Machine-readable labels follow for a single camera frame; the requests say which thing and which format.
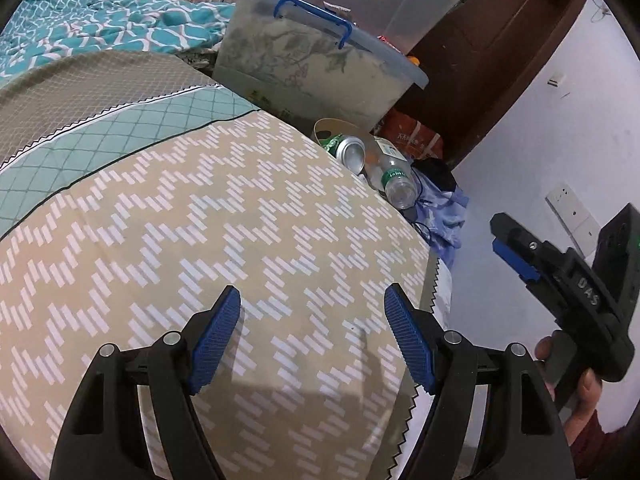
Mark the clear storage box teal lid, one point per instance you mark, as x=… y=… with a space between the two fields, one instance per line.
x=400 y=5

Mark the person's right forearm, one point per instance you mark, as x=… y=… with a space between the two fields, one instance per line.
x=595 y=442

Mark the dark brown door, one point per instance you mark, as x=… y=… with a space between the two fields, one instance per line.
x=500 y=60

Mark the white wall socket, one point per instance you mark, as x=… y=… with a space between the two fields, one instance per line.
x=572 y=215

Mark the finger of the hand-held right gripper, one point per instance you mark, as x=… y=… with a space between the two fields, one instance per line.
x=515 y=232
x=517 y=262

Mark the black cloth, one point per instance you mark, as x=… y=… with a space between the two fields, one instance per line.
x=435 y=172

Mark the orange plastic bag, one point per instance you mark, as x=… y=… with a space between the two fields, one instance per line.
x=415 y=135

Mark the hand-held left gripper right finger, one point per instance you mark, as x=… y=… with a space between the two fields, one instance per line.
x=410 y=345

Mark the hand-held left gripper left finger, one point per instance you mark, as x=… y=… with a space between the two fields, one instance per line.
x=215 y=340

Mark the clear plastic bottle green label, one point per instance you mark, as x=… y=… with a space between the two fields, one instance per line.
x=397 y=185

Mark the person's right hand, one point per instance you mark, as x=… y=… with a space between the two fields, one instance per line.
x=590 y=390

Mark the beige zigzag bedspread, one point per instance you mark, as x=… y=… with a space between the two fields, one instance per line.
x=200 y=210

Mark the light blue cloth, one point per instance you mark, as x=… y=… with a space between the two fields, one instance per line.
x=445 y=220

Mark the tan paper cup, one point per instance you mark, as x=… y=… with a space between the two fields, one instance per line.
x=325 y=126

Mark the green and silver can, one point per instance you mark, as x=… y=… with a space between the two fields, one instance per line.
x=350 y=152

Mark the small white wall switch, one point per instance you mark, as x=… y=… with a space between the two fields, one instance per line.
x=556 y=80

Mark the small orange ball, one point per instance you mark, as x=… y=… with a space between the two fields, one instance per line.
x=413 y=60

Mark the teal patterned blanket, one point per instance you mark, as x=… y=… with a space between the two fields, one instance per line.
x=100 y=20

